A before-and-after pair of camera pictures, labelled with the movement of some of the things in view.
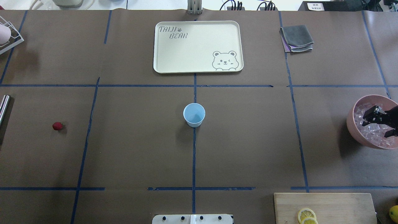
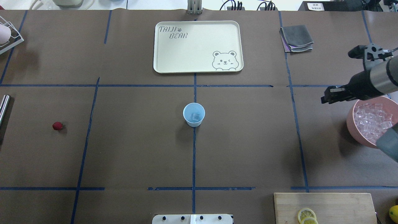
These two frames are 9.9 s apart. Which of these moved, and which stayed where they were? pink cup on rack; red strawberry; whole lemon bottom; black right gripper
Moved: black right gripper
Stayed: pink cup on rack; red strawberry; whole lemon bottom
